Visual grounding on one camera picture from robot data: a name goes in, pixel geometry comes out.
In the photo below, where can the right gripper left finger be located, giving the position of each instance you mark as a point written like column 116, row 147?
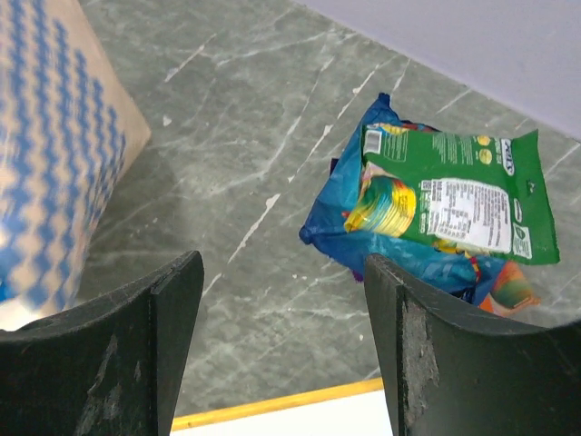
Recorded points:
column 110, row 366

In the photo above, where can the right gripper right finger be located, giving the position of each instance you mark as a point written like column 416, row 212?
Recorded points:
column 449, row 368

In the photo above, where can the green snack packet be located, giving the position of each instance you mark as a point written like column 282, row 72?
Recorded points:
column 476, row 194

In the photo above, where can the blue checkered paper bag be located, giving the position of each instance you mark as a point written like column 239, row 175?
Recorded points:
column 69, row 132

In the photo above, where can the small whiteboard yellow frame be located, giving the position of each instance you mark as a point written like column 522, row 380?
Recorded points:
column 357, row 408

